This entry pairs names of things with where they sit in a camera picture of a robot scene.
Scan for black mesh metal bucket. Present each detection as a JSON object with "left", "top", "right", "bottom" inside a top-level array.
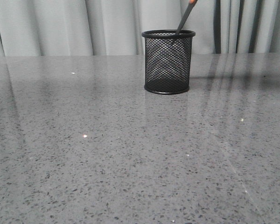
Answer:
[{"left": 141, "top": 29, "right": 196, "bottom": 95}]

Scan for grey pleated curtain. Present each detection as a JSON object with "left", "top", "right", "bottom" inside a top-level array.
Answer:
[{"left": 0, "top": 0, "right": 280, "bottom": 56}]

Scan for grey orange handled scissors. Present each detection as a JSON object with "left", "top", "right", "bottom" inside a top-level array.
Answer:
[{"left": 175, "top": 0, "right": 197, "bottom": 35}]

